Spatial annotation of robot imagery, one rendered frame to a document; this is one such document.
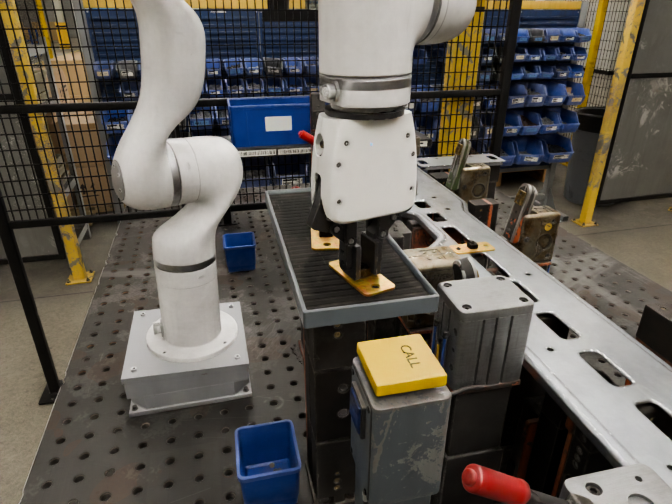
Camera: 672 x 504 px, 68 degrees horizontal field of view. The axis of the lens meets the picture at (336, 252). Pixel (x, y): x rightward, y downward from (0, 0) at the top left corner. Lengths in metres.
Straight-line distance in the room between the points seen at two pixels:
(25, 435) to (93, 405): 1.14
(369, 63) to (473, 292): 0.32
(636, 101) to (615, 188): 0.62
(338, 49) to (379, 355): 0.26
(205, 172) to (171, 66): 0.19
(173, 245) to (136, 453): 0.38
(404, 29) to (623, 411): 0.49
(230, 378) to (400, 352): 0.66
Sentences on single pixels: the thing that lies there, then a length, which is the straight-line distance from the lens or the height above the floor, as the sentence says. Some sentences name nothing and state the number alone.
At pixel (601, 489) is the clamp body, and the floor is 1.06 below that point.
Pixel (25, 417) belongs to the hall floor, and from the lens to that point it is 2.37.
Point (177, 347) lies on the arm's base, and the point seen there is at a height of 0.80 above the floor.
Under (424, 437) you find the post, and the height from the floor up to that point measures 1.10.
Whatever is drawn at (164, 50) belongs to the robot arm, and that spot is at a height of 1.37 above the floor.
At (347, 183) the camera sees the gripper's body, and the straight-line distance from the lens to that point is 0.46.
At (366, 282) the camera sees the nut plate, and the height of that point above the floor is 1.16.
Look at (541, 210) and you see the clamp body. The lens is 1.14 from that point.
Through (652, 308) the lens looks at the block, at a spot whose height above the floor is 1.03.
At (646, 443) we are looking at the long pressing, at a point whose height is 1.00.
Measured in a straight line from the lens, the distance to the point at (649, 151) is 4.34.
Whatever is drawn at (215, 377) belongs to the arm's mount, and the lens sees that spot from 1.05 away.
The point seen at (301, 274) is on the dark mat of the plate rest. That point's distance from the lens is 0.55.
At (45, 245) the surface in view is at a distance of 3.27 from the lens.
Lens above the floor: 1.42
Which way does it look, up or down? 26 degrees down
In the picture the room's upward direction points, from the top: straight up
